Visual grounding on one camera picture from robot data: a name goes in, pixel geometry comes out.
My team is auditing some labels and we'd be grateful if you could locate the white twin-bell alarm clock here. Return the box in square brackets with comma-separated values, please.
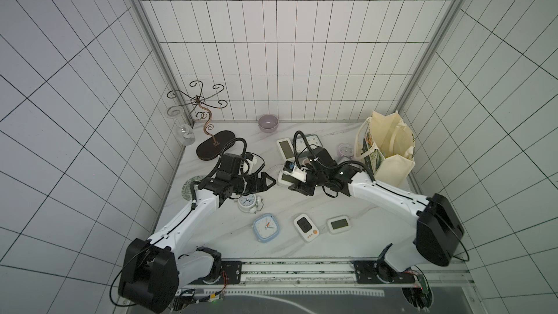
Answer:
[237, 194, 264, 214]

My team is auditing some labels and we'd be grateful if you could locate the small white digital clock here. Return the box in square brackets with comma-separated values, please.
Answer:
[277, 171, 299, 187]

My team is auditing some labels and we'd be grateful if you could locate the white orange digital timer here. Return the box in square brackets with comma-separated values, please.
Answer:
[294, 213, 320, 243]

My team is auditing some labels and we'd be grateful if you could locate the cream canvas floral tote bag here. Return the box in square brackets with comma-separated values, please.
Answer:
[354, 111, 415, 187]

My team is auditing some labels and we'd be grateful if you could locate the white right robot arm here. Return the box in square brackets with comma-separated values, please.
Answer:
[283, 148, 464, 283]

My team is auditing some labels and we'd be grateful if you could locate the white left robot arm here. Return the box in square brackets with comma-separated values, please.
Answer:
[116, 154, 277, 313]

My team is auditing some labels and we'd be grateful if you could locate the lilac round alarm clock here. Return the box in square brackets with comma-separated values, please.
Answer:
[337, 142, 354, 161]

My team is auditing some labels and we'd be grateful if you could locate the green rectangular alarm clock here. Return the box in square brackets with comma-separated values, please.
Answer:
[296, 135, 323, 153]

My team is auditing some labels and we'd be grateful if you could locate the blue square alarm clock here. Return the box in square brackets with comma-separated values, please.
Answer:
[252, 213, 280, 243]

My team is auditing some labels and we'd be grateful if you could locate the white digital thermometer clock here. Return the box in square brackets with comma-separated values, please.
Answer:
[326, 215, 352, 235]

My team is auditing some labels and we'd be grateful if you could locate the metal jewelry tree stand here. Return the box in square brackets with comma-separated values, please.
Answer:
[167, 80, 235, 161]

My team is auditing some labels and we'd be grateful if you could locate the green patterned coaster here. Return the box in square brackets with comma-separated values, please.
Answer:
[181, 175, 204, 201]

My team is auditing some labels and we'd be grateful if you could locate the purple ceramic bowl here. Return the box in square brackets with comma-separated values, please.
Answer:
[257, 114, 279, 133]

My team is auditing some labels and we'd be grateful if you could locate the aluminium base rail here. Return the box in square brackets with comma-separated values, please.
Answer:
[163, 256, 441, 299]

